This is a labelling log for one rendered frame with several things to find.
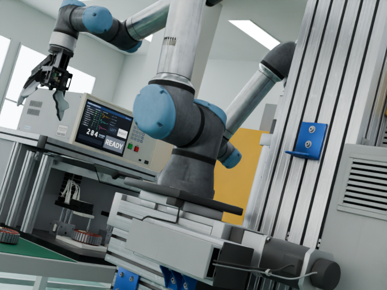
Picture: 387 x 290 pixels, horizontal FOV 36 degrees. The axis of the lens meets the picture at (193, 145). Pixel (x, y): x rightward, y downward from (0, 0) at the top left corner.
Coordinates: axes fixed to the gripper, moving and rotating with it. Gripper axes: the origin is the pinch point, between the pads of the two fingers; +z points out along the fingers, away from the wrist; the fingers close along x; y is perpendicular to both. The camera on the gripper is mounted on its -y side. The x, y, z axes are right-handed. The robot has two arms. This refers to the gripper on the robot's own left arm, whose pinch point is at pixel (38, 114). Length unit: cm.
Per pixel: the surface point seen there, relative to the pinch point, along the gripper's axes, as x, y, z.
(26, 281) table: 143, -229, 96
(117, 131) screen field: 53, -37, -7
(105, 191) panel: 65, -50, 18
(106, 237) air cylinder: 63, -37, 35
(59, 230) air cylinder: 38, -34, 36
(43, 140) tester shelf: 20.1, -30.6, 5.6
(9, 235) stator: 6.2, -7.3, 37.5
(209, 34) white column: 337, -339, -177
